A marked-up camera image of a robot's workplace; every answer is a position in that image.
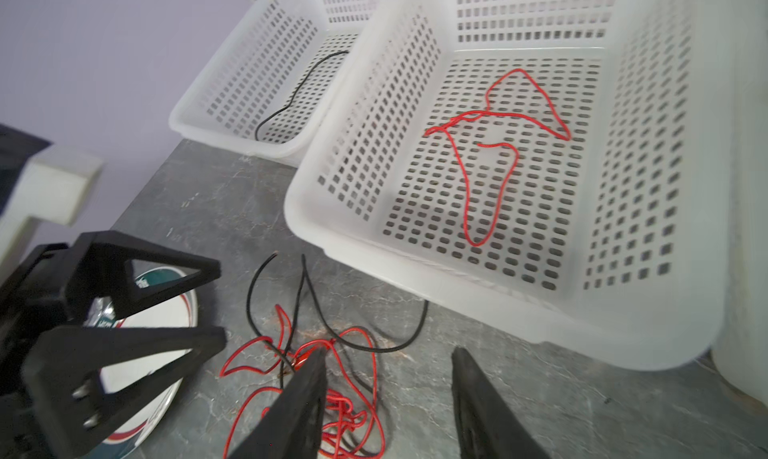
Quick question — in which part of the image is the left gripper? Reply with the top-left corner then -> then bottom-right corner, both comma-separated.
1,231 -> 226,458

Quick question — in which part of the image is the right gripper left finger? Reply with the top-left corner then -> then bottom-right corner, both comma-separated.
228,350 -> 328,459

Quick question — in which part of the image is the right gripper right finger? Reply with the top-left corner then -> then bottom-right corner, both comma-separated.
451,347 -> 548,458

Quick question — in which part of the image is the red cable with clips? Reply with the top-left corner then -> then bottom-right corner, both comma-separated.
218,304 -> 387,459

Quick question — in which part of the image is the black cable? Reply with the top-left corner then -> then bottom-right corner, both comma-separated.
245,251 -> 430,388
254,49 -> 351,142

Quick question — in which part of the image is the green rimmed white plate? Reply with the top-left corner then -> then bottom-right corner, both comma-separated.
85,266 -> 198,458

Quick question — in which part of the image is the middle white plastic basket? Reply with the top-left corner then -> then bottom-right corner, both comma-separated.
285,0 -> 735,370

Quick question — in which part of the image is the white plastic basket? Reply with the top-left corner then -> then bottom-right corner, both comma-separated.
169,0 -> 381,167
711,0 -> 767,404
285,0 -> 735,370

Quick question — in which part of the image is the left white plastic basket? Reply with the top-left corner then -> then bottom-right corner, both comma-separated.
169,0 -> 381,167

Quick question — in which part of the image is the right white plastic basket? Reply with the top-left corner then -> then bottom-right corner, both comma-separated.
711,0 -> 767,404

